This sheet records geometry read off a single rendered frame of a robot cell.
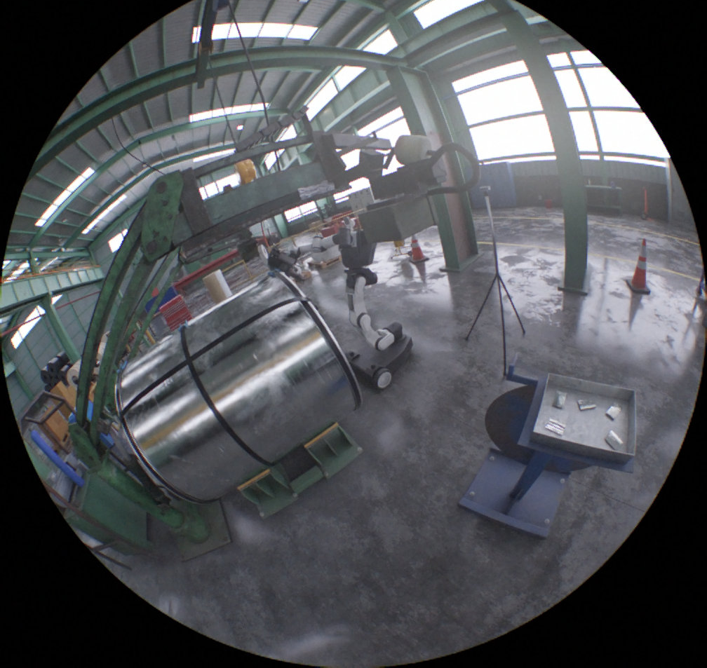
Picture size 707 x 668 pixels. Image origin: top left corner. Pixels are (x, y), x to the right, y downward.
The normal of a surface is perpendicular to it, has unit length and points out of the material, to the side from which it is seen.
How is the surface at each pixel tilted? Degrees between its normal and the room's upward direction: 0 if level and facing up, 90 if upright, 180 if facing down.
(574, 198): 90
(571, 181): 90
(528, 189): 90
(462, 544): 0
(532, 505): 0
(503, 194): 90
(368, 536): 0
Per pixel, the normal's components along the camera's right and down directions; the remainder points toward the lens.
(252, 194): 0.54, 0.22
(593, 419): -0.32, -0.84
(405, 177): -0.77, 0.49
